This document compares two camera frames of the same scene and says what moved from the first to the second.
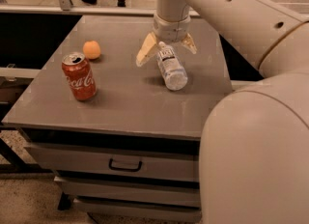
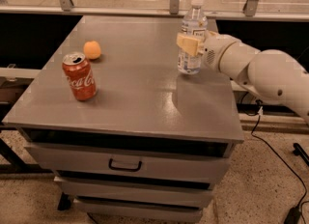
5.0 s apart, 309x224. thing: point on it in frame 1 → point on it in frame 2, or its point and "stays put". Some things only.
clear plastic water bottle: x=172 y=67 → x=193 y=22
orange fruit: x=92 y=49 stays put
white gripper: x=171 y=30 → x=214 y=50
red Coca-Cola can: x=79 y=74 stays put
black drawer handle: x=114 y=168 stays put
